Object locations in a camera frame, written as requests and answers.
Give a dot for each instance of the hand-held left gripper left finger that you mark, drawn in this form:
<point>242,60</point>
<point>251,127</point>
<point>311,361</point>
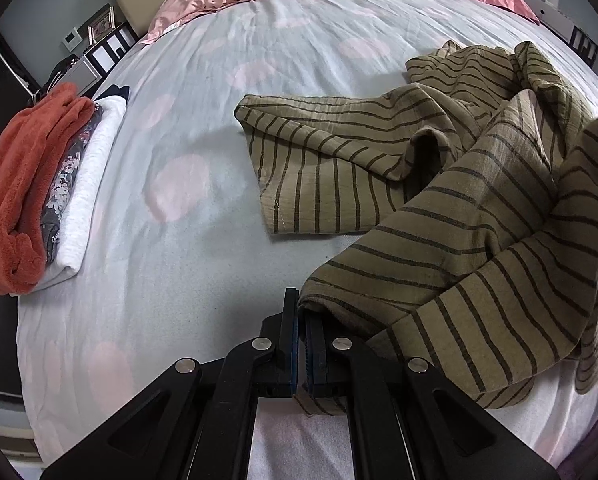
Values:
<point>290,355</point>

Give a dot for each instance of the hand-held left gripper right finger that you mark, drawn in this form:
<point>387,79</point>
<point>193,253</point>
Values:
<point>310,360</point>

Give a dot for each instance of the olive striped shirt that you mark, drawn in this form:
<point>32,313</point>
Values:
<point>469,240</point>

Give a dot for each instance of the white folded garment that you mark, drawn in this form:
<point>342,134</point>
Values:
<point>91,175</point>

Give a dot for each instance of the dark floral folded garment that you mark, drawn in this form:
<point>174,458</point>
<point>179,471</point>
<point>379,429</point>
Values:
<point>64,185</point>

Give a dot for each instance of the navy folded garment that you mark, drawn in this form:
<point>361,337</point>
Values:
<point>114,92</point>

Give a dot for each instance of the orange fleece folded garment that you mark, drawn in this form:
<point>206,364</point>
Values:
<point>19,175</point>

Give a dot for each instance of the white black nightstand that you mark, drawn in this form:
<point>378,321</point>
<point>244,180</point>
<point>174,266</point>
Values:
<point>104,55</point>
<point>564,22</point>

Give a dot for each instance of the dark wardrobe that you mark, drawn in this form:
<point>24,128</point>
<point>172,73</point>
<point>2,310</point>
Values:
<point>1,77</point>

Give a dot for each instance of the photo frame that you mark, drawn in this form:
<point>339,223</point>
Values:
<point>101,22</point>

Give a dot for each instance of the white wall thermostat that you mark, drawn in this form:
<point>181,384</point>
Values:
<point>72,40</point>

